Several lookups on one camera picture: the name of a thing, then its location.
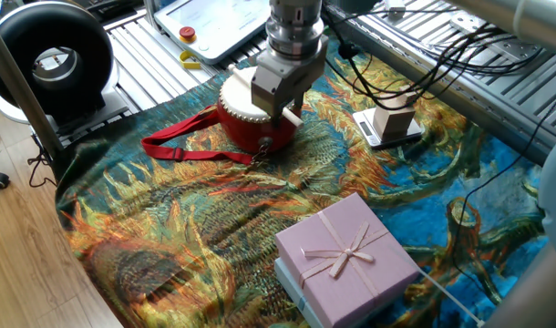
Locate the small wooden cube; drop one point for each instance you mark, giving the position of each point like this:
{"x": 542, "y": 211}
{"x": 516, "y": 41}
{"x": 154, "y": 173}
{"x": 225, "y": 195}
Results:
{"x": 405, "y": 98}

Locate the silver digital scale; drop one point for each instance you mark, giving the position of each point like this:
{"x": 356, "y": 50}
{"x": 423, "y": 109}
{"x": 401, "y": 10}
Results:
{"x": 364, "y": 127}

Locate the black caster wheel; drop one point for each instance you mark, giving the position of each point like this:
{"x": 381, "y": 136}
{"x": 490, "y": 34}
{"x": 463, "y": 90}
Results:
{"x": 0, "y": 181}

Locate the grey Schunk gripper body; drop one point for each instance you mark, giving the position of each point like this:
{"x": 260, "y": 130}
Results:
{"x": 273, "y": 91}

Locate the yellow plastic hook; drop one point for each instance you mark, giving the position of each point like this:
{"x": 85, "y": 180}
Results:
{"x": 187, "y": 64}

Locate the large wooden block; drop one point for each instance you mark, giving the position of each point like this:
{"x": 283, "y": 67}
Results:
{"x": 392, "y": 120}

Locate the white power adapter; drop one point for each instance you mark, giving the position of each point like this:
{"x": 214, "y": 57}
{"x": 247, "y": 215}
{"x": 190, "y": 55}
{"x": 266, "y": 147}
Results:
{"x": 395, "y": 4}

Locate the pink gift box with ribbon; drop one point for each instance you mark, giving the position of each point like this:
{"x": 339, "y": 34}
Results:
{"x": 351, "y": 291}

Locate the grey aluminium table rail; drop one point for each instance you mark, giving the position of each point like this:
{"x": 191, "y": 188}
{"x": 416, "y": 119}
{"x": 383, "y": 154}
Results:
{"x": 487, "y": 114}

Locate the white teach pendant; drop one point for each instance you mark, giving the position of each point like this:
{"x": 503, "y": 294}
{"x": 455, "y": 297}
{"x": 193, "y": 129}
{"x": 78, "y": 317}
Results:
{"x": 219, "y": 27}

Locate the grey aluminium frame post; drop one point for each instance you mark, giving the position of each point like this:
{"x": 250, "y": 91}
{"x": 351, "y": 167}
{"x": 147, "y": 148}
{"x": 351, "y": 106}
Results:
{"x": 27, "y": 100}

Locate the light blue gift box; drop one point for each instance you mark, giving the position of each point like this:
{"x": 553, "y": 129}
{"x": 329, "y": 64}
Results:
{"x": 289, "y": 287}

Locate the silver robot mounting plate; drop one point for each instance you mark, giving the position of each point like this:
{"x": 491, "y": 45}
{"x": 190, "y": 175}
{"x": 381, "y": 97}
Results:
{"x": 519, "y": 52}

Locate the red drum with white skin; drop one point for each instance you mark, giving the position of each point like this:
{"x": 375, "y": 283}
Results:
{"x": 250, "y": 132}

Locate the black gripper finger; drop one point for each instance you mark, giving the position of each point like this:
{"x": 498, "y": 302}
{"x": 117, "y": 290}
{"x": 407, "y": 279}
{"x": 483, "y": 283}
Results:
{"x": 277, "y": 119}
{"x": 299, "y": 105}

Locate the sunflower painting tablecloth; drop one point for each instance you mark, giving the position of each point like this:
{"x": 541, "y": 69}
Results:
{"x": 214, "y": 218}

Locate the light wooden drumstick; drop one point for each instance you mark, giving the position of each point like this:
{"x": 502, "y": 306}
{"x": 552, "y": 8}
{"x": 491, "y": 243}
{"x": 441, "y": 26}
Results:
{"x": 294, "y": 117}

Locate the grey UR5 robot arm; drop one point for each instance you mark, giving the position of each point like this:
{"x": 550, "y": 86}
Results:
{"x": 533, "y": 23}

